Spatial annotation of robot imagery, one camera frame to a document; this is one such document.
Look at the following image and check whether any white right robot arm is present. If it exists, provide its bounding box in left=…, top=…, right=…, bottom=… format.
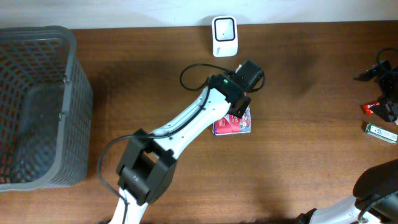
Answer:
left=294, top=60, right=397, bottom=224

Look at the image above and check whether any red Nescafe sachet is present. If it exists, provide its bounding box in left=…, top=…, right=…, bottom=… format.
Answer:
left=361, top=101, right=379, bottom=116

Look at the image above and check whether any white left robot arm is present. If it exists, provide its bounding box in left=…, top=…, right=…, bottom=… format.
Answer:
left=110, top=60, right=265, bottom=223

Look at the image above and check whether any purple red Carefree pack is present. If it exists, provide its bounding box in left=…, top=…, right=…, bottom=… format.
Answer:
left=213, top=107, right=252, bottom=136

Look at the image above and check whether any grey plastic basket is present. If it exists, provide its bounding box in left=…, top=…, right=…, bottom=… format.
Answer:
left=1, top=26, right=93, bottom=192

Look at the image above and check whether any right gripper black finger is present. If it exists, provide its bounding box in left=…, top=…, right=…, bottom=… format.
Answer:
left=371, top=105, right=389, bottom=120
left=354, top=67, right=378, bottom=82

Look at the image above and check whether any green gum pack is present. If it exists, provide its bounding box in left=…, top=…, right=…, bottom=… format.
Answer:
left=364, top=123, right=397, bottom=144

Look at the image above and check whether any white barcode scanner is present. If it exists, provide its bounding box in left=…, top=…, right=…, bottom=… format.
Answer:
left=211, top=16, right=238, bottom=57

